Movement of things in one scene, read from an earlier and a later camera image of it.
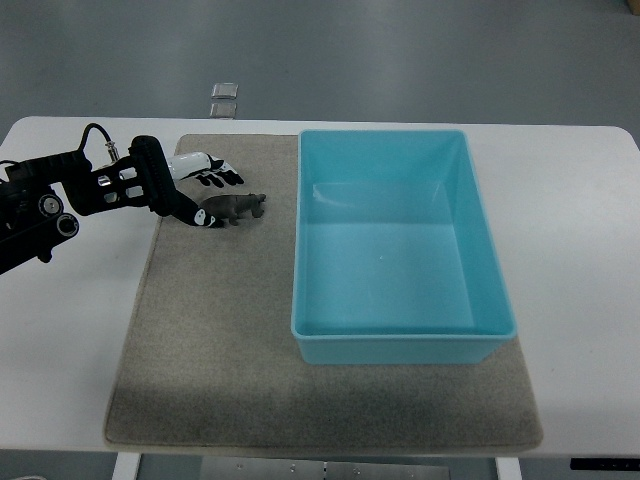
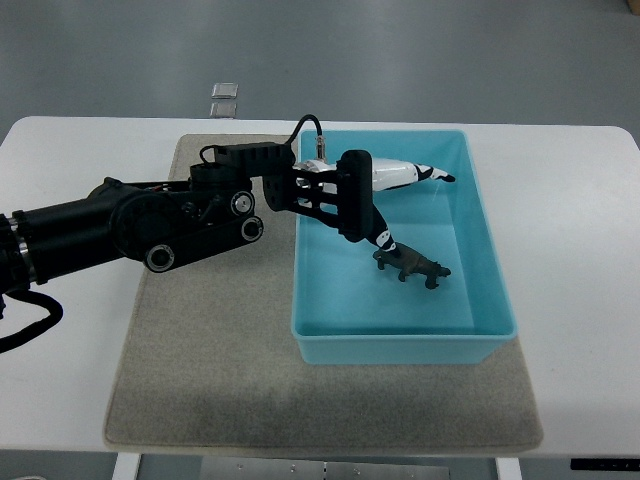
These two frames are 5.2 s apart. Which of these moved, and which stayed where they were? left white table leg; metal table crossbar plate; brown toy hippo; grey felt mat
Moved: brown toy hippo
Stayed: metal table crossbar plate; left white table leg; grey felt mat
